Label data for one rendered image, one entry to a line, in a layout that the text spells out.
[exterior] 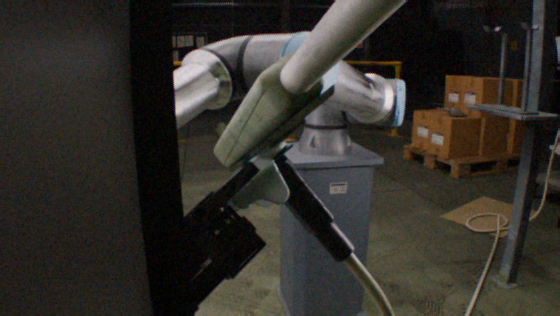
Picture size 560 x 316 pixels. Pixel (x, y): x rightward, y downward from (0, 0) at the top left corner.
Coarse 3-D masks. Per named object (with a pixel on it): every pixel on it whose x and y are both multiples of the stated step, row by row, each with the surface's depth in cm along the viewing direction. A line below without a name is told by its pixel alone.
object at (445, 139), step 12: (432, 120) 341; (444, 120) 325; (456, 120) 319; (468, 120) 324; (432, 132) 342; (444, 132) 327; (456, 132) 322; (468, 132) 328; (432, 144) 343; (444, 144) 328; (456, 144) 325; (468, 144) 331; (444, 156) 329; (456, 156) 328; (468, 156) 334
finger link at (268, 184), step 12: (264, 156) 42; (264, 168) 42; (276, 168) 42; (252, 180) 41; (264, 180) 42; (276, 180) 42; (252, 192) 41; (264, 192) 41; (276, 192) 42; (288, 192) 42; (240, 204) 41; (252, 204) 41; (276, 204) 42
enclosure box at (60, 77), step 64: (0, 0) 3; (64, 0) 6; (128, 0) 19; (0, 64) 3; (64, 64) 6; (128, 64) 18; (0, 128) 3; (64, 128) 5; (128, 128) 17; (0, 192) 3; (64, 192) 5; (128, 192) 15; (0, 256) 3; (64, 256) 5; (128, 256) 12
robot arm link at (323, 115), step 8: (312, 112) 126; (320, 112) 124; (328, 112) 124; (336, 112) 123; (344, 112) 121; (312, 120) 127; (320, 120) 125; (328, 120) 124; (336, 120) 125; (344, 120) 125
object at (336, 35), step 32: (352, 0) 16; (384, 0) 15; (320, 32) 20; (352, 32) 18; (288, 64) 25; (320, 64) 22; (256, 96) 29; (288, 96) 27; (320, 96) 28; (224, 128) 51; (256, 128) 34; (288, 128) 29; (224, 160) 53; (320, 224) 45
